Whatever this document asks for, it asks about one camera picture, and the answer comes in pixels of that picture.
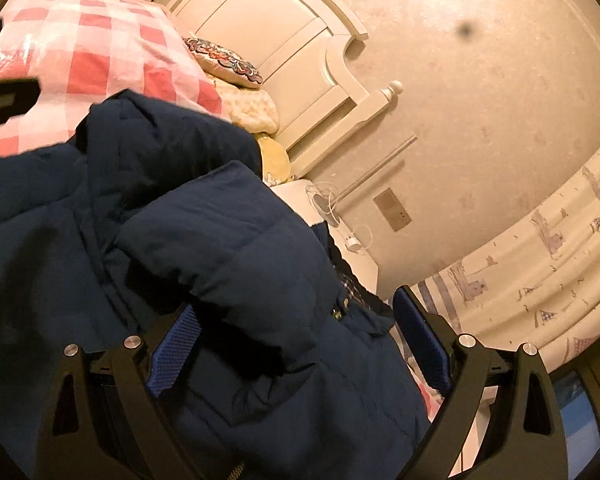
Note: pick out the yellow cloth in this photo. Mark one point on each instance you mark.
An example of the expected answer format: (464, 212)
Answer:
(277, 157)

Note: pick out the white thin pole lamp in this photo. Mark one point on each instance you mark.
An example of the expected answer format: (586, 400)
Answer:
(325, 205)

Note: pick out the cream floral pillow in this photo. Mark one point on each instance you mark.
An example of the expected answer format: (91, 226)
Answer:
(247, 105)

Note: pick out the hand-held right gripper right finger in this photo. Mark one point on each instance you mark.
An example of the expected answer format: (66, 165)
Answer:
(425, 340)

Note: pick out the embroidered round pillow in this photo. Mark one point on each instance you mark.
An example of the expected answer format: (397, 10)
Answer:
(225, 62)

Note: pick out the navy blue down jacket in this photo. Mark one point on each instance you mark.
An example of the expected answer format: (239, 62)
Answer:
(190, 260)

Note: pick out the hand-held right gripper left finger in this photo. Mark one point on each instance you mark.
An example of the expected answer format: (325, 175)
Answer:
(172, 355)

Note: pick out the white nightstand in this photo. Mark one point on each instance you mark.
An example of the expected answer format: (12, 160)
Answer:
(350, 255)

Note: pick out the ship print curtain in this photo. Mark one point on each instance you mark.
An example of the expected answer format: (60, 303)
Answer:
(545, 270)

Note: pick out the metal wall switch panel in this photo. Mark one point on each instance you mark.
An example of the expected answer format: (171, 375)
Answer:
(392, 209)

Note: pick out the white wooden headboard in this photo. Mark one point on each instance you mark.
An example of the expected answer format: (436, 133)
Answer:
(285, 45)

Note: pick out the pink checkered bed cover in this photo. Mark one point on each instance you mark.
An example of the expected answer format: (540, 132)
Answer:
(95, 45)

